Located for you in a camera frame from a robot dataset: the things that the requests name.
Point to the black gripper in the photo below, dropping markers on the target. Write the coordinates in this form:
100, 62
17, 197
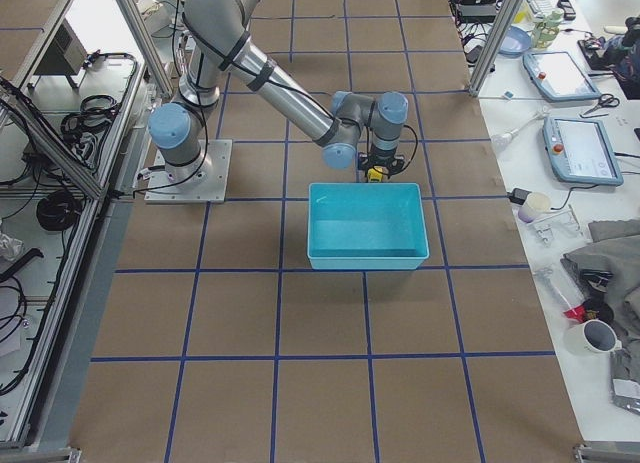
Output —
384, 162

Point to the yellow toy beetle car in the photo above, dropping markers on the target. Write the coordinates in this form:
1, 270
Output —
375, 175

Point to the turquoise plastic storage bin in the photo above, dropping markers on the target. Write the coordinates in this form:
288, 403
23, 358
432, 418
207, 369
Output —
366, 226

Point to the white paper cup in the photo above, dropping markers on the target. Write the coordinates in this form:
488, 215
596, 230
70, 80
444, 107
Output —
534, 205

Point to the blue plate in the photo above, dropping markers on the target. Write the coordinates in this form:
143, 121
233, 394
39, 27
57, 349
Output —
516, 42

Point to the upper teach pendant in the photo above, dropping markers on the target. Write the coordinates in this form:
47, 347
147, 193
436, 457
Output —
558, 78

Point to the teach pendant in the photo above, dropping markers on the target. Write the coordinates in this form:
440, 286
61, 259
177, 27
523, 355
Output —
558, 78
579, 151

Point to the lower teach pendant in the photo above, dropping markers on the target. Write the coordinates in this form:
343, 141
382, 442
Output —
579, 151

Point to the black scissors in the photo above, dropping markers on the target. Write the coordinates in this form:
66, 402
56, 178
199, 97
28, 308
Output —
605, 101

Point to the grey cloth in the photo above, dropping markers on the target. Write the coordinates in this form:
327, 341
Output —
614, 249

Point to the white mug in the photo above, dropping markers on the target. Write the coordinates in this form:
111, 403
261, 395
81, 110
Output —
590, 338

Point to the silver foil pouch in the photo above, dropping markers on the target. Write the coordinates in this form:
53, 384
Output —
624, 372

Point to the grey control box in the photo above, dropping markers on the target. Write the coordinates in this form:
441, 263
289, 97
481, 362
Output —
64, 57

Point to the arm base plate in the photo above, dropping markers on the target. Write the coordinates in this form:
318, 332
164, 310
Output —
204, 180

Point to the aluminium frame post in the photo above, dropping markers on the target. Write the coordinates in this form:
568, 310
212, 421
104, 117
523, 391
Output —
487, 57

